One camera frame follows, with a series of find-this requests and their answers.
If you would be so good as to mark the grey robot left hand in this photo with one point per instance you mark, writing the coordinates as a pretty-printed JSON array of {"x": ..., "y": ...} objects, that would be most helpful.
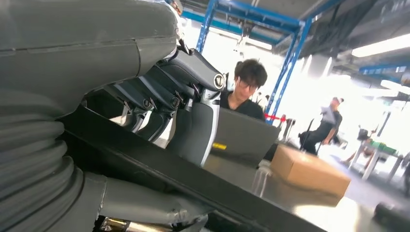
[{"x": 80, "y": 64}]

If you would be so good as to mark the blue metal shelf rack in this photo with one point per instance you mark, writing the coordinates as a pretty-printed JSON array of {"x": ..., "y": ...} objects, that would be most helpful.
[{"x": 288, "y": 70}]

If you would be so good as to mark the person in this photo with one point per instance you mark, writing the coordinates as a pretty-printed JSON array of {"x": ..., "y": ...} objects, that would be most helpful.
[
  {"x": 250, "y": 75},
  {"x": 323, "y": 128}
]

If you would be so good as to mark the grey laptop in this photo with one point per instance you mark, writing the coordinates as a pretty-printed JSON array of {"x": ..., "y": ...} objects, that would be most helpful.
[{"x": 246, "y": 137}]

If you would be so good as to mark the red barrier belt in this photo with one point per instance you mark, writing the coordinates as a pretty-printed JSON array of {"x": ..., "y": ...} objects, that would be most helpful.
[{"x": 272, "y": 116}]

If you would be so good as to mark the brown cardboard box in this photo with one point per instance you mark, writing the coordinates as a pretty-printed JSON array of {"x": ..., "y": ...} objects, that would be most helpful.
[{"x": 307, "y": 171}]

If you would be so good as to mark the ceiling light tube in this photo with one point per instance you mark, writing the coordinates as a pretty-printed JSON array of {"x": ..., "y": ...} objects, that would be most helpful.
[
  {"x": 381, "y": 45},
  {"x": 395, "y": 87}
]

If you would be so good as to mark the white table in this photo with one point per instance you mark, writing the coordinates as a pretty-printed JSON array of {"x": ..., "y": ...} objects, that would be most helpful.
[{"x": 371, "y": 163}]

